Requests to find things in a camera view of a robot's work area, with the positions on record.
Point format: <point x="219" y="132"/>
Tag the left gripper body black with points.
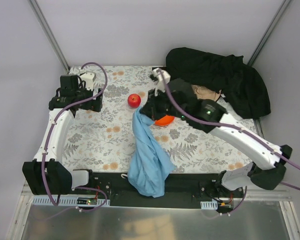
<point x="96" y="100"/>

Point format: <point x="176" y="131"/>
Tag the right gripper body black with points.
<point x="152" y="107"/>

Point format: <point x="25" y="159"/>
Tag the light blue cloth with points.
<point x="150" y="164"/>

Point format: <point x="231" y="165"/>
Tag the black cloth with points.
<point x="241" y="84"/>

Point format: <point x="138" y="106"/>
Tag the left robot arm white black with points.
<point x="46" y="171"/>

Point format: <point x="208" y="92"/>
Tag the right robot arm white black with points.
<point x="267" y="168"/>

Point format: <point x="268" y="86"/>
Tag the tan beige cloth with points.
<point x="204" y="93"/>

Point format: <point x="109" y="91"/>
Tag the orange plastic plate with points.
<point x="164" y="121"/>

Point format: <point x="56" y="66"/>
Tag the red apple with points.
<point x="134" y="100"/>

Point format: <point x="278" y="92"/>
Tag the floral patterned table mat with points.
<point x="104" y="141"/>

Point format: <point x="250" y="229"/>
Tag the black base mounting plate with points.
<point x="182" y="191"/>

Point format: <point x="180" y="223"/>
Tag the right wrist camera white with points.
<point x="163" y="78"/>

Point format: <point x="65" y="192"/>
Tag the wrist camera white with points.
<point x="163" y="78"/>
<point x="89" y="78"/>

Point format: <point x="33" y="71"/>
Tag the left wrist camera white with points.
<point x="89" y="78"/>

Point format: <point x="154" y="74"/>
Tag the left aluminium frame post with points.
<point x="49" y="33"/>

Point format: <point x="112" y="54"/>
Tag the aluminium frame post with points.
<point x="49" y="33"/>
<point x="284" y="6"/>

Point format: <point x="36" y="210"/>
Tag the left white cable duct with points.
<point x="72" y="201"/>

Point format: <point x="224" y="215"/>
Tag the white cable duct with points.
<point x="72" y="201"/>
<point x="209" y="205"/>

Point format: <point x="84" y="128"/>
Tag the right white cable duct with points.
<point x="209" y="205"/>

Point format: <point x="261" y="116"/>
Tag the right aluminium frame post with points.
<point x="284" y="6"/>

